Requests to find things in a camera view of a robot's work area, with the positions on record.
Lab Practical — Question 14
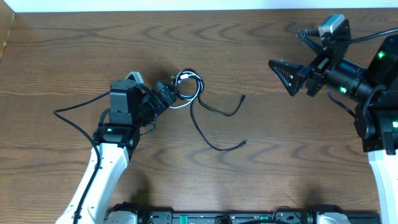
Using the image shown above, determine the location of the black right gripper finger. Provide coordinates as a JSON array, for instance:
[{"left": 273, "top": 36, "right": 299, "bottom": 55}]
[
  {"left": 297, "top": 30, "right": 323, "bottom": 53},
  {"left": 269, "top": 60, "right": 305, "bottom": 96}
]

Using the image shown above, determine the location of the white USB cable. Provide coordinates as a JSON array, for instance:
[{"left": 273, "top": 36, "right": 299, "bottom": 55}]
[{"left": 169, "top": 72, "right": 205, "bottom": 110}]

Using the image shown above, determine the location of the black USB cable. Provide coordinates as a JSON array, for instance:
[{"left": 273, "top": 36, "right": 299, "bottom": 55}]
[{"left": 170, "top": 68, "right": 249, "bottom": 152}]

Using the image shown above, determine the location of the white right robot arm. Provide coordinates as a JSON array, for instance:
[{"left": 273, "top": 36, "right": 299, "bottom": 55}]
[{"left": 269, "top": 14, "right": 397, "bottom": 223}]

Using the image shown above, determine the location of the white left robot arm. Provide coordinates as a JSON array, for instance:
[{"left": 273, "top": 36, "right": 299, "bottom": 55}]
[{"left": 57, "top": 78, "right": 177, "bottom": 223}]

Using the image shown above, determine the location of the brown cardboard sheet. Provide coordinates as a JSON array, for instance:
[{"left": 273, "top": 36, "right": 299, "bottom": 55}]
[{"left": 0, "top": 0, "right": 16, "bottom": 57}]

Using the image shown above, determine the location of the white back wall board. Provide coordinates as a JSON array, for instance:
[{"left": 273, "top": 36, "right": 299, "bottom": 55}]
[{"left": 5, "top": 0, "right": 397, "bottom": 13}]

